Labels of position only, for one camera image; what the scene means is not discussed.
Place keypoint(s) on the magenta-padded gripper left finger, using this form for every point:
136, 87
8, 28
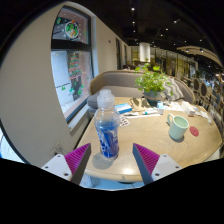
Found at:
77, 156

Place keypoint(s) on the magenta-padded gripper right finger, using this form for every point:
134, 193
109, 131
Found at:
147, 157

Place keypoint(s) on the clear bottle with blue label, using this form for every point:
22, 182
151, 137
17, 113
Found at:
107, 136

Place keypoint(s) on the pale green mug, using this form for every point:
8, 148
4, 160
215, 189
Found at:
178, 128

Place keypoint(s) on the pill blister pack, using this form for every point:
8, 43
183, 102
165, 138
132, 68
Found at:
124, 121

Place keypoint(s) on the small light blue carton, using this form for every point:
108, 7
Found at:
160, 107

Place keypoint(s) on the flat round red coaster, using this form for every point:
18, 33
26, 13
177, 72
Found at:
194, 131

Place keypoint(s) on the small blue white box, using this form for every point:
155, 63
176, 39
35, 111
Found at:
123, 108

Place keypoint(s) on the printed white paper sheets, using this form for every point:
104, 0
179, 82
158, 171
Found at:
174, 106

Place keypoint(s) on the white rectangular box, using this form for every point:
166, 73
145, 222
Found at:
188, 108

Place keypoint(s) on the white blue leaflets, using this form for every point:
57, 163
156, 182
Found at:
202, 113

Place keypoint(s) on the green potted plant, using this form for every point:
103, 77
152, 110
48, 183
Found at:
151, 80

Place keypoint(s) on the grey curved sofa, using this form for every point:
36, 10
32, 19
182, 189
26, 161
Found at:
115, 80

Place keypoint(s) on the window with festive stickers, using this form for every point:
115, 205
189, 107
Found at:
71, 70

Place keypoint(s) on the group of dining chairs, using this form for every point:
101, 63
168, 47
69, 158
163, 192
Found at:
205, 90

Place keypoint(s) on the white cylindrical pendant lamp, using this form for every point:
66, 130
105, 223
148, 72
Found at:
144, 51

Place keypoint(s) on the group of ceiling lights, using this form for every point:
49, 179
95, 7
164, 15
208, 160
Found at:
132, 9

